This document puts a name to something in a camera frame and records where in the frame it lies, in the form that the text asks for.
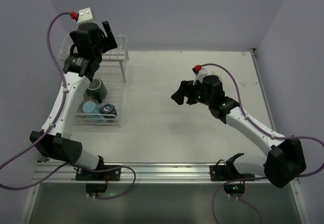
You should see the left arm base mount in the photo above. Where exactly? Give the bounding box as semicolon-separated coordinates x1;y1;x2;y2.
75;165;121;198

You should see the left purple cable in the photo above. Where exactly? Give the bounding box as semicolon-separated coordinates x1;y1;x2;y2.
0;10;78;191

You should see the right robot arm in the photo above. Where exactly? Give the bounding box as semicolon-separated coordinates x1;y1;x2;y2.
171;75;306;188

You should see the yellow green mug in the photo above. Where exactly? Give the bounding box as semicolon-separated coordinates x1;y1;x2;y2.
209;70;222;80

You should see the navy patterned cup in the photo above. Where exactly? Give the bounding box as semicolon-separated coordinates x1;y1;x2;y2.
101;103;117;119

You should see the aluminium mounting rail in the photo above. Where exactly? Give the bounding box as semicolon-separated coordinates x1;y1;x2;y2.
32;161;269;184

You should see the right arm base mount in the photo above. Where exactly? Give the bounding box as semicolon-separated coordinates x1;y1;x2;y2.
209;153;255;198

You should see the dark green mug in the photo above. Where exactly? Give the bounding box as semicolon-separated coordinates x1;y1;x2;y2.
87;78;107;103

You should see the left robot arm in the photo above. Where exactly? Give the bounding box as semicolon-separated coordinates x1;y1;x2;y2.
30;21;117;170

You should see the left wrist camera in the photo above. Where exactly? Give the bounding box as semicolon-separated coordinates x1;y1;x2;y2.
76;7;96;25

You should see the light blue mug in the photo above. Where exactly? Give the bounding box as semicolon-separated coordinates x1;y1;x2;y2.
82;101;107;123

